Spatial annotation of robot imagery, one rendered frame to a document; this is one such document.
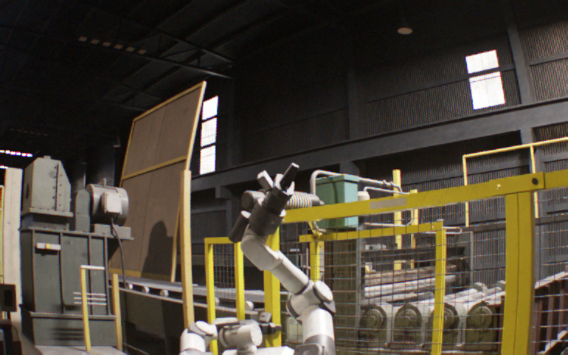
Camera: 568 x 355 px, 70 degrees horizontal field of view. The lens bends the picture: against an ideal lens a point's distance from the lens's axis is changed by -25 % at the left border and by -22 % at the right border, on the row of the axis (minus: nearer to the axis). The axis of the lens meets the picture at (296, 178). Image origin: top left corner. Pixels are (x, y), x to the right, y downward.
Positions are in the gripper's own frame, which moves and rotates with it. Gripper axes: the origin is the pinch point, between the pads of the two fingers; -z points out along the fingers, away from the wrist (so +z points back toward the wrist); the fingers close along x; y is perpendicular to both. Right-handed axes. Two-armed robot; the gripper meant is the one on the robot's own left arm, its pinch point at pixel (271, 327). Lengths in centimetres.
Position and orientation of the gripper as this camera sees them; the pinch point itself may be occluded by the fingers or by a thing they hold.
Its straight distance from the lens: 223.2
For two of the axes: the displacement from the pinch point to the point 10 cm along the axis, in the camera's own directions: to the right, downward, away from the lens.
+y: -0.1, -9.9, 1.7
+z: -7.1, -1.1, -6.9
